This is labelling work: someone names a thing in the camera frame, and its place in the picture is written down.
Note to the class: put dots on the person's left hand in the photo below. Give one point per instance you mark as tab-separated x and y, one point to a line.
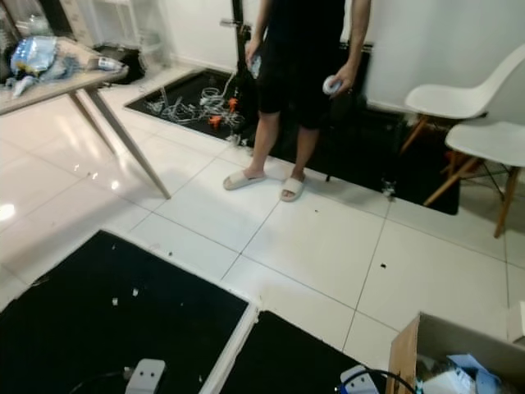
346	78

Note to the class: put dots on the person's right hand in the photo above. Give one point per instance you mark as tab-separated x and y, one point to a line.
253	56

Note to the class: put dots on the white round object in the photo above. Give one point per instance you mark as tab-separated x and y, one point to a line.
330	84

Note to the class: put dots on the blue white trash in box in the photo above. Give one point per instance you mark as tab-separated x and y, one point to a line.
463	373

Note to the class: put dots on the black stand pole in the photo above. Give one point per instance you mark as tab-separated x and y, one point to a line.
238	37

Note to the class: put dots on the person in black clothes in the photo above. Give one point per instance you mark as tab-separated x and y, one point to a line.
295	66

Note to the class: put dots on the small orange plug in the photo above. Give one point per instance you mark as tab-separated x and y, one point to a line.
233	104
216	121

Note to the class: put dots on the white chair wooden legs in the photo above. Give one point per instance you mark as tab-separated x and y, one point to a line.
443	100
488	141

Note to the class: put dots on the beige slipper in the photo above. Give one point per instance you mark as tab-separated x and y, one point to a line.
291	190
242	180

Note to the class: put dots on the black bag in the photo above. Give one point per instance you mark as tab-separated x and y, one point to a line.
127	59

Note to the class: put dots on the white shelf rack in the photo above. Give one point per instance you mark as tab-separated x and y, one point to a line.
123	23

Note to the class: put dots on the wooden table grey legs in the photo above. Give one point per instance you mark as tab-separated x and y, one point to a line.
49	89

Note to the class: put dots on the blue white plastic bag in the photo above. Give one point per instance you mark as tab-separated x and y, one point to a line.
34	56

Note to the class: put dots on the clear plastic bottle green label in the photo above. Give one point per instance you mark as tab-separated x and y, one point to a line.
35	26

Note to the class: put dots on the brown cardboard box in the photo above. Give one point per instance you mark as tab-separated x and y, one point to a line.
402	353

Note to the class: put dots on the small black floor mat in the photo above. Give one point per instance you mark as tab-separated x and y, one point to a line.
279	361

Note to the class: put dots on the large black floor mat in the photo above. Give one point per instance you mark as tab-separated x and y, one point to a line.
115	328

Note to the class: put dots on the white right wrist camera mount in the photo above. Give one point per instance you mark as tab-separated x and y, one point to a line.
357	381

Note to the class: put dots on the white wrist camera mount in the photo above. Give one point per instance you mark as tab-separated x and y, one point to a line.
148	376
357	381

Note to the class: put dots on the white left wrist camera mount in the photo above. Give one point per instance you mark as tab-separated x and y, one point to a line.
148	376

